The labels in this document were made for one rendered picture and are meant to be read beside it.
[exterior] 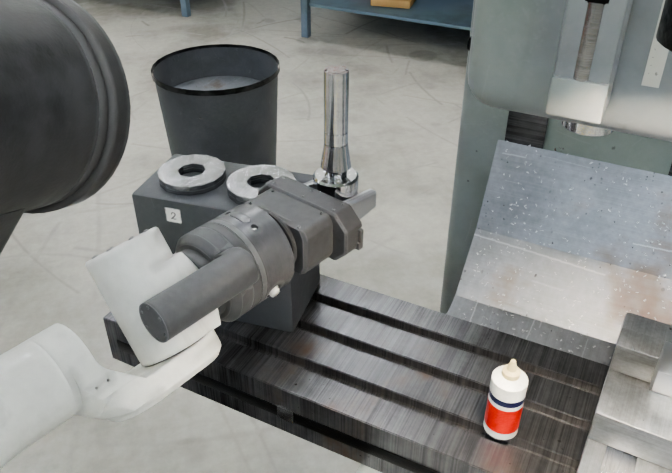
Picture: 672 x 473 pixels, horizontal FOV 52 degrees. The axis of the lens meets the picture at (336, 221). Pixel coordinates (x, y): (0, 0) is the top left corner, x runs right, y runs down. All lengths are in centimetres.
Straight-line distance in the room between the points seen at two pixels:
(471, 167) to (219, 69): 186
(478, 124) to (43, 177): 91
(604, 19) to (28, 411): 47
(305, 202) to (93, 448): 151
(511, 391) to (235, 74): 227
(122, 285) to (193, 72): 234
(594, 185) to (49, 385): 83
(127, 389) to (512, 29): 40
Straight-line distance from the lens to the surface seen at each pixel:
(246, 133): 254
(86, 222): 299
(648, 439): 77
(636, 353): 85
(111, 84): 29
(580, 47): 52
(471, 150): 115
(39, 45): 28
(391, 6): 473
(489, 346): 96
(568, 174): 111
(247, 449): 199
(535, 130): 110
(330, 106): 66
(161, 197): 92
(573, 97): 53
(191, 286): 54
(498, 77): 58
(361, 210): 71
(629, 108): 57
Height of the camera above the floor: 156
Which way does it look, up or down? 34 degrees down
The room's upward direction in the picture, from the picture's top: straight up
